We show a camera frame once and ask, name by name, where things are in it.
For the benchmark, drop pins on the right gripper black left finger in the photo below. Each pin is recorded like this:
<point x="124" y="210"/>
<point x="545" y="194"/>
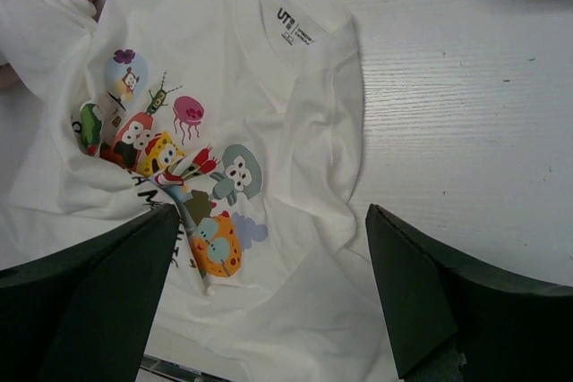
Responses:
<point x="85" y="313"/>

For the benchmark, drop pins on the white cartoon print t-shirt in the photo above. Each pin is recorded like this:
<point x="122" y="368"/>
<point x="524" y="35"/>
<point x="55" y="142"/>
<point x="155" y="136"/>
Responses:
<point x="245" y="114"/>

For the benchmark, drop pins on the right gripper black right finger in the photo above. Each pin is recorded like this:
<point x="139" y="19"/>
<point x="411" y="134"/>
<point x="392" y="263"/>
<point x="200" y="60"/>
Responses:
<point x="453" y="317"/>

